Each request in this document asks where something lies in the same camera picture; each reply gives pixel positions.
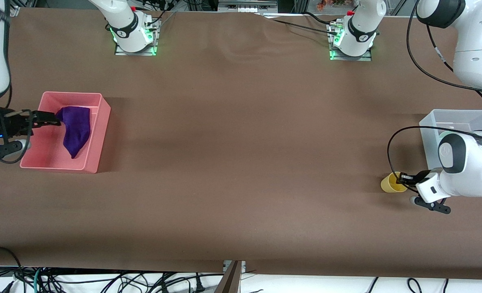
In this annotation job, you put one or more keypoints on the clear plastic bin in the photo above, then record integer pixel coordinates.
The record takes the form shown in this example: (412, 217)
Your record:
(432, 138)

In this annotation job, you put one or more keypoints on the grey power strip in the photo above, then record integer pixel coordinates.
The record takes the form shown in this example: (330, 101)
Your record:
(247, 5)

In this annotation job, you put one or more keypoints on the yellow cup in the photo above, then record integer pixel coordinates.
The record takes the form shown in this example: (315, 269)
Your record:
(389, 185)

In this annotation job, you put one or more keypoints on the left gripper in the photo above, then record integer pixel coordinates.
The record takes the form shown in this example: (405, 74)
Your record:
(421, 177)

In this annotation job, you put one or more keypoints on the purple cloth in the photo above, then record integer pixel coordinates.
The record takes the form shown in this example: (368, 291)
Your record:
(77, 130)

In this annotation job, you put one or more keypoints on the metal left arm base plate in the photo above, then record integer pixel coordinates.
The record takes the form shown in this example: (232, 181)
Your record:
(352, 57)

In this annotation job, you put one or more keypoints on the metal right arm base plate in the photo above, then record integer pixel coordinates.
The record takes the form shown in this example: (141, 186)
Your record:
(137, 52)

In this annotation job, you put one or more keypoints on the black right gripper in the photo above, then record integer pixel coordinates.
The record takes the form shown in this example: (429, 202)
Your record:
(16, 122)

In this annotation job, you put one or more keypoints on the brown table cover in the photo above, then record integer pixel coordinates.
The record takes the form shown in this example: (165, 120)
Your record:
(240, 183)

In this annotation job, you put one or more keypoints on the pink plastic bin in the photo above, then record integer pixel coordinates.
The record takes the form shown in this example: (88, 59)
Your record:
(45, 154)

